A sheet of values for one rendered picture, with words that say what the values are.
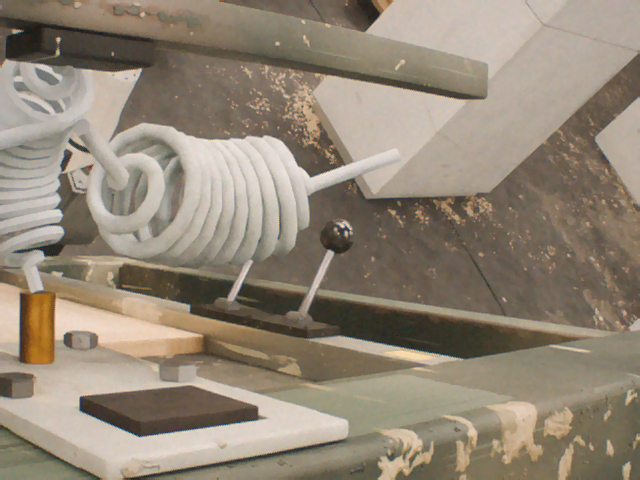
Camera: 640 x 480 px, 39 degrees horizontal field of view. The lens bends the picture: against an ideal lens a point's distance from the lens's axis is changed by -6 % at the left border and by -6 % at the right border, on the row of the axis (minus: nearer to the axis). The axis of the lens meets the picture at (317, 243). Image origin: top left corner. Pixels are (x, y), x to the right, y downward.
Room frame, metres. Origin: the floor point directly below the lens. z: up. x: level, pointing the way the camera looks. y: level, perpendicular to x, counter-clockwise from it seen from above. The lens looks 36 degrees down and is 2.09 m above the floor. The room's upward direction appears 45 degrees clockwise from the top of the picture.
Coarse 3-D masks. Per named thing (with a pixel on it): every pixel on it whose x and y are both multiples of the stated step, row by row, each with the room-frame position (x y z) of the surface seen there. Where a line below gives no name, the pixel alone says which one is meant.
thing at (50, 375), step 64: (64, 64) 0.26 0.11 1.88; (128, 64) 0.27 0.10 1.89; (0, 128) 0.26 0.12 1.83; (64, 128) 0.27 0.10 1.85; (0, 192) 0.26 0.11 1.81; (0, 256) 0.25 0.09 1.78; (0, 384) 0.19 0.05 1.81; (64, 384) 0.22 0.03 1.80; (128, 384) 0.24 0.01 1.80; (192, 384) 0.26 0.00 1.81; (64, 448) 0.17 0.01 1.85; (128, 448) 0.17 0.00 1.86; (192, 448) 0.19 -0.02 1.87; (256, 448) 0.21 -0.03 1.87
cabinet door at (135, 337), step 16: (0, 288) 0.89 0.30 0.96; (16, 288) 0.91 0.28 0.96; (0, 304) 0.78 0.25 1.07; (16, 304) 0.80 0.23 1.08; (64, 304) 0.84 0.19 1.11; (80, 304) 0.85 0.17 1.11; (0, 320) 0.69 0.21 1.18; (16, 320) 0.70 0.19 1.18; (64, 320) 0.75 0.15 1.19; (80, 320) 0.76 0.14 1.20; (96, 320) 0.77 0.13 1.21; (112, 320) 0.78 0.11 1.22; (128, 320) 0.79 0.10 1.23; (144, 320) 0.81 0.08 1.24; (0, 336) 0.61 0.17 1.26; (16, 336) 0.62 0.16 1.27; (112, 336) 0.69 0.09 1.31; (128, 336) 0.70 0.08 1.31; (144, 336) 0.71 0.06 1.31; (160, 336) 0.73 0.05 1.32; (176, 336) 0.74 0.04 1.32; (192, 336) 0.76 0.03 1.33; (128, 352) 0.67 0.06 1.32; (144, 352) 0.69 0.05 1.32; (160, 352) 0.71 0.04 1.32; (176, 352) 0.73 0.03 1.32; (192, 352) 0.75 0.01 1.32
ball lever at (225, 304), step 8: (248, 264) 0.84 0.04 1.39; (240, 272) 0.83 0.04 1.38; (248, 272) 0.84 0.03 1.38; (240, 280) 0.83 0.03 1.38; (232, 288) 0.82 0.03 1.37; (240, 288) 0.82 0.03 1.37; (232, 296) 0.81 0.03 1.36; (216, 304) 0.80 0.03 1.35; (224, 304) 0.79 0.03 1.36; (232, 304) 0.80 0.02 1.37
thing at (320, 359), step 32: (64, 288) 0.89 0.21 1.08; (96, 288) 0.89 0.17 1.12; (160, 320) 0.80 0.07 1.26; (192, 320) 0.78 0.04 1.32; (224, 352) 0.75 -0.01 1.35; (256, 352) 0.74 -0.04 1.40; (288, 352) 0.73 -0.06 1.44; (320, 352) 0.71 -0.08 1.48; (352, 352) 0.70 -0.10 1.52; (416, 352) 0.73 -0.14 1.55
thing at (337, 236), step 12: (324, 228) 0.83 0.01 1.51; (336, 228) 0.83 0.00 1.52; (348, 228) 0.84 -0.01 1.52; (324, 240) 0.83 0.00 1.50; (336, 240) 0.83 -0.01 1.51; (348, 240) 0.83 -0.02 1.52; (336, 252) 0.83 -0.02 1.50; (324, 264) 0.81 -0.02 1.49; (324, 276) 0.81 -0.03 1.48; (312, 288) 0.79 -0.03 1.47; (312, 300) 0.78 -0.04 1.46; (300, 312) 0.77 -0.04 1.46; (300, 324) 0.75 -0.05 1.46
